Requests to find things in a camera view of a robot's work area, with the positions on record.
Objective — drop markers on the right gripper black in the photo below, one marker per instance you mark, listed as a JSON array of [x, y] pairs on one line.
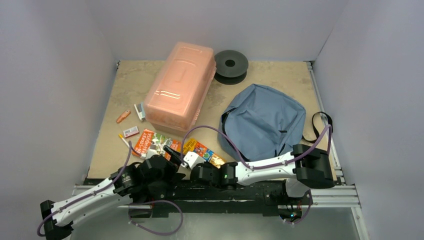
[[200, 168]]

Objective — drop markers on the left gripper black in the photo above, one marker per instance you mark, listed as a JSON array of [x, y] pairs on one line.
[[173, 176]]

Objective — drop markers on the blue backpack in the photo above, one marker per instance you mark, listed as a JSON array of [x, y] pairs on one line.
[[261, 123]]

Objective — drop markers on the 130-Storey Treehouse orange book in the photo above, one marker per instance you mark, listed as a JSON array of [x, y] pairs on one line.
[[193, 145]]

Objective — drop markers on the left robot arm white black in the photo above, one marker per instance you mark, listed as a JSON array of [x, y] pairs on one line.
[[140, 183]]

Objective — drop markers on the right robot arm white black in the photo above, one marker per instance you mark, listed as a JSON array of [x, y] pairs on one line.
[[303, 168]]

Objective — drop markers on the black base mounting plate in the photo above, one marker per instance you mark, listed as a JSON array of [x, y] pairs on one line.
[[267, 198]]

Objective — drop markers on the orange green Treehouse book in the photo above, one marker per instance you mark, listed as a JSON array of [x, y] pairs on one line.
[[152, 140]]

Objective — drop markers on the small red white box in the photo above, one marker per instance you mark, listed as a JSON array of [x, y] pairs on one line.
[[131, 132]]

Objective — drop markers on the yellow white pencil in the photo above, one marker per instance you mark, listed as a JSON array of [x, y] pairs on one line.
[[130, 147]]

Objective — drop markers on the pink translucent plastic box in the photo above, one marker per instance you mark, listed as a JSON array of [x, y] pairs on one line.
[[177, 94]]

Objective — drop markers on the black filament spool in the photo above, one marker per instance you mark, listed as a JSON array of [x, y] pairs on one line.
[[231, 67]]

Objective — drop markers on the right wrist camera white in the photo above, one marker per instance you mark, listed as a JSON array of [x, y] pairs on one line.
[[191, 159]]

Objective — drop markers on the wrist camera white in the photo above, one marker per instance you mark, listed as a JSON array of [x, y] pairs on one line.
[[150, 153], [191, 159]]

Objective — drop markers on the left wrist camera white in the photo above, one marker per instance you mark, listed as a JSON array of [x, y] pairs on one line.
[[150, 153]]

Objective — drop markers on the aluminium frame rail right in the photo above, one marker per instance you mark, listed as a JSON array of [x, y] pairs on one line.
[[320, 96]]

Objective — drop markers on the aluminium frame rail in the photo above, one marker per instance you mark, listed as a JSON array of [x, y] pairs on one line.
[[335, 215], [320, 96]]

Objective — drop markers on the aluminium frame rail front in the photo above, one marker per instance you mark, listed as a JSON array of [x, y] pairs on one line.
[[335, 215]]

